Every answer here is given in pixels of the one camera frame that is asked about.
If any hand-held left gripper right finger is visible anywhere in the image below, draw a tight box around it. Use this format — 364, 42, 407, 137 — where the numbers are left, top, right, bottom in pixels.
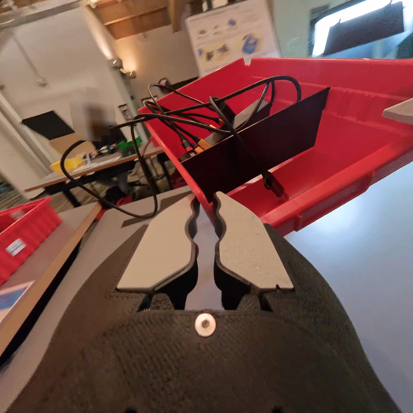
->
213, 191, 294, 310

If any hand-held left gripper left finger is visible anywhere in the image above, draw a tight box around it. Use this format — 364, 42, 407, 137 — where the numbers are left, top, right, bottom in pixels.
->
116, 195, 200, 308

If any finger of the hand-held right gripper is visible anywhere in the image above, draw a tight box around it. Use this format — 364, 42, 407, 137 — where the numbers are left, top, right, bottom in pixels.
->
382, 98, 413, 125

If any red plastic bin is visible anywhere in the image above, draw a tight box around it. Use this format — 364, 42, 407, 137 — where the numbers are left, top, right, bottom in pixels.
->
138, 57, 413, 236

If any thin black cable red plug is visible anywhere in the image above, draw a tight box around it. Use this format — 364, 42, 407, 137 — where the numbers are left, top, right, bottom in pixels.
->
61, 114, 233, 219

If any black cable orange plug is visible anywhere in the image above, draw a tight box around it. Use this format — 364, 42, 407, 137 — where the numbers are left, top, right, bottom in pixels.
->
143, 100, 213, 155
147, 102, 224, 131

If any long black usb hub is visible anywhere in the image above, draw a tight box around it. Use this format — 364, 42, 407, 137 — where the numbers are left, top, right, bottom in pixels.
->
206, 99, 271, 147

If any black hanging panel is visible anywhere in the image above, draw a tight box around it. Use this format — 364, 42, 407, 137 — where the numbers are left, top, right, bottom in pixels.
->
324, 2, 405, 56

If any black divider panel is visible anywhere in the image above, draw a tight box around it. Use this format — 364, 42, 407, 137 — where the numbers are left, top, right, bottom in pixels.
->
181, 87, 331, 202

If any background wooden table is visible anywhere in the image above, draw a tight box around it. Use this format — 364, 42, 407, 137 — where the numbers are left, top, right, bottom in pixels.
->
24, 147, 166, 207

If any green bin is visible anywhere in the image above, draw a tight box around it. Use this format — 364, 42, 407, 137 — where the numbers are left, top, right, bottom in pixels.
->
117, 137, 143, 157

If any yellow bin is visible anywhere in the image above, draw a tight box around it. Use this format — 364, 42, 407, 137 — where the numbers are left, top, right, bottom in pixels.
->
49, 156, 83, 174

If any red ribbed bin white label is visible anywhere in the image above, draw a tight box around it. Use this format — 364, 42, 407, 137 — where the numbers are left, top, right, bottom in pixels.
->
0, 197, 62, 286

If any blue printed paper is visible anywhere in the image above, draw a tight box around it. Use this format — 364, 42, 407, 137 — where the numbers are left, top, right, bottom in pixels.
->
0, 281, 35, 323

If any black square panel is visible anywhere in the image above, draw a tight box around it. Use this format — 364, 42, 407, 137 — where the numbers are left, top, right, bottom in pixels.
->
22, 111, 75, 140

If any printed instruction sheet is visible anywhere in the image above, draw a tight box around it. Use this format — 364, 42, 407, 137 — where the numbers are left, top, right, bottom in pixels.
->
185, 0, 280, 77

